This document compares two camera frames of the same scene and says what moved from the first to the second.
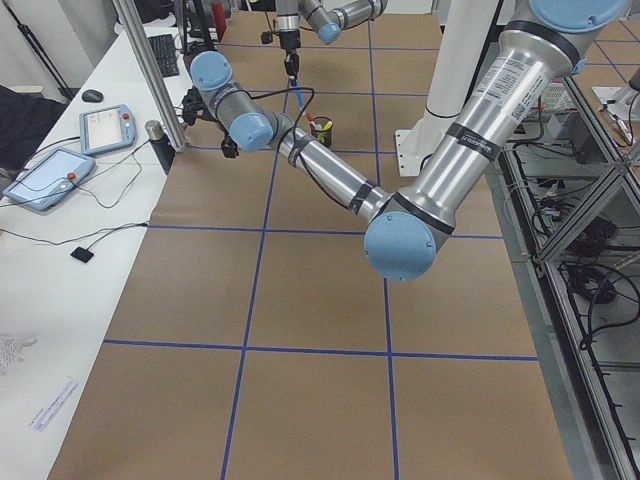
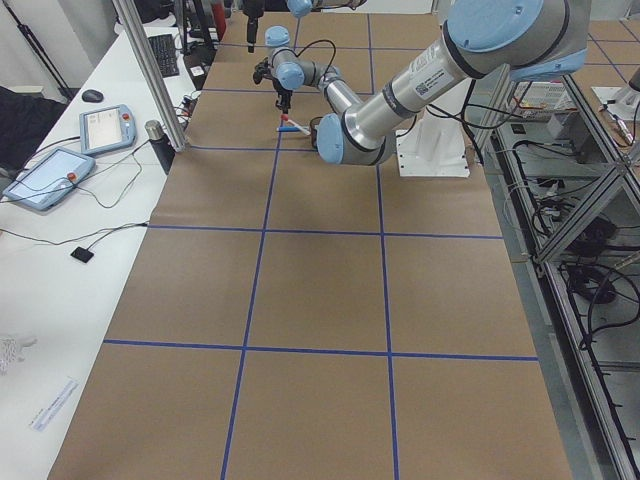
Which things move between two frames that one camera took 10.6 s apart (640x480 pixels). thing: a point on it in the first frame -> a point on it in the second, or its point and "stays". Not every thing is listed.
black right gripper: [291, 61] -> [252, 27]
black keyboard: [165, 54] stays
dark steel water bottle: [160, 143] stays
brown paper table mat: [252, 338] stays
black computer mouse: [92, 96] stays
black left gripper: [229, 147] -> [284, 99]
